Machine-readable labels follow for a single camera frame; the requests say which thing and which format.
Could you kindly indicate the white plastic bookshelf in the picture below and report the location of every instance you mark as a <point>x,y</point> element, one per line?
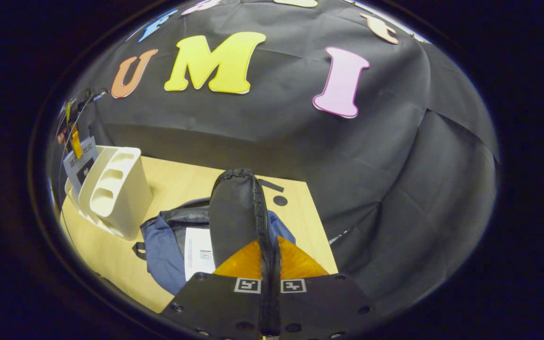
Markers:
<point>121,189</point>

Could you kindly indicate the black backdrop cloth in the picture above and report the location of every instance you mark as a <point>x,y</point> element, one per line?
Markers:
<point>395,189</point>

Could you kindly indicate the white patterned cover book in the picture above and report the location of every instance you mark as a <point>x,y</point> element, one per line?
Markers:
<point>199,255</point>

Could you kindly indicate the black round table grommet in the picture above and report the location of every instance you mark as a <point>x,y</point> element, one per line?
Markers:
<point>280,200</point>

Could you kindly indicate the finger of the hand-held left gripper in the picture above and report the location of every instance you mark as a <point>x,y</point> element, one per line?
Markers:
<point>77,144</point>

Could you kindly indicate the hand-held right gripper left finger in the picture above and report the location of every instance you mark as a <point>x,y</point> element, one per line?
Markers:
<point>215,307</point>

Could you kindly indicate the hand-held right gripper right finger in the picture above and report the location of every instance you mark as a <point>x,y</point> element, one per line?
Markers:
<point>324,307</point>

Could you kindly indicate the blue schoolbag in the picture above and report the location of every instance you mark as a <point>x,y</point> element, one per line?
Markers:
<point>163,255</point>

